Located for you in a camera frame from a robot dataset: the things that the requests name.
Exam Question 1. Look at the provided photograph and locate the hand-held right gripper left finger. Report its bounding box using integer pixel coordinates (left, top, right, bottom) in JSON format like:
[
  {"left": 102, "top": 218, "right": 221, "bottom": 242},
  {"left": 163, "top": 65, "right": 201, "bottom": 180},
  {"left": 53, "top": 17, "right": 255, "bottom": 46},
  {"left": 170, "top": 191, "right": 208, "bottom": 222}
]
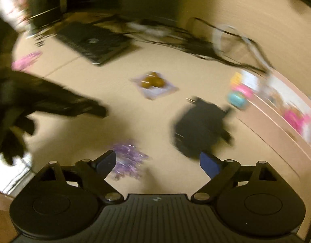
[{"left": 36, "top": 149, "right": 123, "bottom": 204}]

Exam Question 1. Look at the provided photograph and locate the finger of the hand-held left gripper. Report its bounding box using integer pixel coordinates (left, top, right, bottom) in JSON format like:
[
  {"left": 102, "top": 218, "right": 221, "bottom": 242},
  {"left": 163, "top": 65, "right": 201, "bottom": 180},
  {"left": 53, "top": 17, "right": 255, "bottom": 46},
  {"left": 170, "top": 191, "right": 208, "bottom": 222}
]
[{"left": 69, "top": 95, "right": 108, "bottom": 119}]

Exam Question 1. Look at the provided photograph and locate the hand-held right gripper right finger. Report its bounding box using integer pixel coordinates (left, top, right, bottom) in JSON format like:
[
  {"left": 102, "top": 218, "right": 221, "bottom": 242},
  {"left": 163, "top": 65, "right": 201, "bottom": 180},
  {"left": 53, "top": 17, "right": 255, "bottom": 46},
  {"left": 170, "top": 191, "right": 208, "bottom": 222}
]
[{"left": 191, "top": 152, "right": 278, "bottom": 203}]

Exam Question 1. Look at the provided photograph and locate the black plush toy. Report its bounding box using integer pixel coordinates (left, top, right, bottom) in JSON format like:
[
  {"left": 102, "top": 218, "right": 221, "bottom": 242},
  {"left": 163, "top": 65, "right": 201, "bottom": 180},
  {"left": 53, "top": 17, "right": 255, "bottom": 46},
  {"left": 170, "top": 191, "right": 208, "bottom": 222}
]
[{"left": 171, "top": 96, "right": 234, "bottom": 160}]

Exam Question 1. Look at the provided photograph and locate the brown candy balls packet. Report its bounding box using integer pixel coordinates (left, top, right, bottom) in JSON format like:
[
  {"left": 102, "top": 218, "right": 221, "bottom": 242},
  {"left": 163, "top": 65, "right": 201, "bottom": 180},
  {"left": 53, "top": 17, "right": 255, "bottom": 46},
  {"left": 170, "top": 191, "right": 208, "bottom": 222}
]
[{"left": 130, "top": 71, "right": 180, "bottom": 101}]

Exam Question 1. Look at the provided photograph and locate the pink cardboard box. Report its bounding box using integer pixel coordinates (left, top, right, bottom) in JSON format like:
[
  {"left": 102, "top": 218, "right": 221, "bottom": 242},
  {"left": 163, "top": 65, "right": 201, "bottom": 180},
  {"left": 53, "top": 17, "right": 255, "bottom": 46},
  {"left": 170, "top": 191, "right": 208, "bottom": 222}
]
[{"left": 230, "top": 67, "right": 311, "bottom": 183}]

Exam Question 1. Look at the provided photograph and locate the yellow plastic toy piece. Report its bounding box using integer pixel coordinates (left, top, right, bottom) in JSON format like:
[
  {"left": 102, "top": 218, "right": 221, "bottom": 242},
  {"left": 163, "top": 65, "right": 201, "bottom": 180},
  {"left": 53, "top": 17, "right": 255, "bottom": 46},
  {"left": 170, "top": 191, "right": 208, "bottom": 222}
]
[{"left": 231, "top": 72, "right": 244, "bottom": 86}]

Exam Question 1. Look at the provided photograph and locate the pink plastic toy strainer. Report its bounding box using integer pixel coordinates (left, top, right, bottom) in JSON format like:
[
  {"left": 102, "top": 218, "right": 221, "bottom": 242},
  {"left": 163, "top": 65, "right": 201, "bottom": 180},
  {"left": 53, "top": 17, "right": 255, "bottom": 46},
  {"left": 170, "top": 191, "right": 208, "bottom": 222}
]
[{"left": 283, "top": 108, "right": 311, "bottom": 136}]

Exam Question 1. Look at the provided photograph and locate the person's left hand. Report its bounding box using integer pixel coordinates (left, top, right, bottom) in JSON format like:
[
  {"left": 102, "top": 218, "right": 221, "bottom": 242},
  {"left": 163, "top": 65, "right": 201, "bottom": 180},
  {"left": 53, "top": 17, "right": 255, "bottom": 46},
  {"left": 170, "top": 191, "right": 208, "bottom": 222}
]
[{"left": 0, "top": 116, "right": 36, "bottom": 166}]

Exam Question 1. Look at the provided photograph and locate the pale pink object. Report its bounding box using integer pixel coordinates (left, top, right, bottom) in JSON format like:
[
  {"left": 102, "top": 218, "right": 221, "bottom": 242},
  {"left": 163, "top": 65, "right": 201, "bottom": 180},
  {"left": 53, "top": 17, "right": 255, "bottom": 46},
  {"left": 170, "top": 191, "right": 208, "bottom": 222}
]
[{"left": 12, "top": 51, "right": 42, "bottom": 71}]

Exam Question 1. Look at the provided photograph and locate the black keyboard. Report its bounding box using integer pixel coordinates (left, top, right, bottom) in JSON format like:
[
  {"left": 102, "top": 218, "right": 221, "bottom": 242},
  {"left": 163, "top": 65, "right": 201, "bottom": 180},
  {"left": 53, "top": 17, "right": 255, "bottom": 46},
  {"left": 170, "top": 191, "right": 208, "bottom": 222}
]
[{"left": 55, "top": 21, "right": 132, "bottom": 66}]

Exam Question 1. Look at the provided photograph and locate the dark bulky object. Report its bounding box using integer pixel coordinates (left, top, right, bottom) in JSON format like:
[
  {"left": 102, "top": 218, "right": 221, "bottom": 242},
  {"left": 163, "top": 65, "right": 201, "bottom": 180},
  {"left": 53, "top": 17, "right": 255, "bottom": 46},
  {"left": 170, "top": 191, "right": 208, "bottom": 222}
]
[{"left": 25, "top": 0, "right": 66, "bottom": 30}]

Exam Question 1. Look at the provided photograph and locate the tangle of black cables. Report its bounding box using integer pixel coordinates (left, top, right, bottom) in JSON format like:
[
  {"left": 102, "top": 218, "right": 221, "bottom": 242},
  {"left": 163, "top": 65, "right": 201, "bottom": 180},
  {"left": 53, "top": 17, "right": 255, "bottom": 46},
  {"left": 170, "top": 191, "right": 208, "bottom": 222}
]
[{"left": 90, "top": 13, "right": 272, "bottom": 74}]

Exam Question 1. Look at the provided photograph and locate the grey cable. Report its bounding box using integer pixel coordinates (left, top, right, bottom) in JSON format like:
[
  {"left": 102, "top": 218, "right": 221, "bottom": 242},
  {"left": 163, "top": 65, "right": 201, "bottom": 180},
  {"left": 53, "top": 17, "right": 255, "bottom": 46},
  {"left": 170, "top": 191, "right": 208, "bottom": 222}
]
[{"left": 212, "top": 24, "right": 275, "bottom": 74}]

